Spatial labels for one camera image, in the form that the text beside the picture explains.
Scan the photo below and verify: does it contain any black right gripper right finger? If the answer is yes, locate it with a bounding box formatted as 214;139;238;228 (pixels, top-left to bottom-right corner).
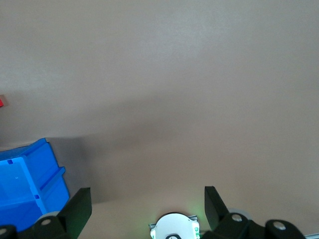
203;186;306;239

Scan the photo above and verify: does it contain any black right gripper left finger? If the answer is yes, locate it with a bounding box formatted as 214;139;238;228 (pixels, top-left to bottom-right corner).
0;188;93;239

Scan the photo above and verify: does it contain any blue plastic storage bin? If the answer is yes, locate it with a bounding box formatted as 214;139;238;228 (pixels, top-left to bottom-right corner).
0;138;70;234

